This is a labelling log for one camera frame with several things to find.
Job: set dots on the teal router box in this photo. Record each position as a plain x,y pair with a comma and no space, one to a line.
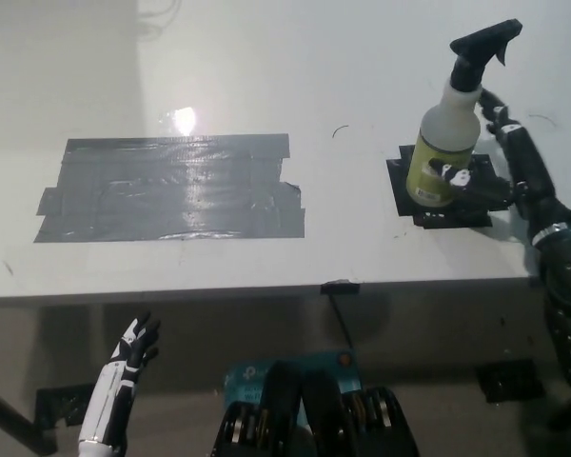
240,381

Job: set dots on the small black tape strip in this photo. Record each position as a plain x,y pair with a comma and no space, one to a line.
340,287

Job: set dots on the black tape square spot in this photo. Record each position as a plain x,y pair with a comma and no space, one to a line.
457,220

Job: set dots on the black table leg bar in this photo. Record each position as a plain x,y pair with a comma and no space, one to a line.
14,414

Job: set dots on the black floor tape patch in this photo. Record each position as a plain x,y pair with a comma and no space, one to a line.
62,404
509,383

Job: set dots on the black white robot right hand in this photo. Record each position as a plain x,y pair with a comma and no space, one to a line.
528,171

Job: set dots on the grey duct tape patch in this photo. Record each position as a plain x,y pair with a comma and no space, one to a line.
171,190

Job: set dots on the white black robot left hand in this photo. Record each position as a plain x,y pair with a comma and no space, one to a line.
124,371

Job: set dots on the white spray bottle black trigger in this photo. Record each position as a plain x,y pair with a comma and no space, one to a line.
445,133

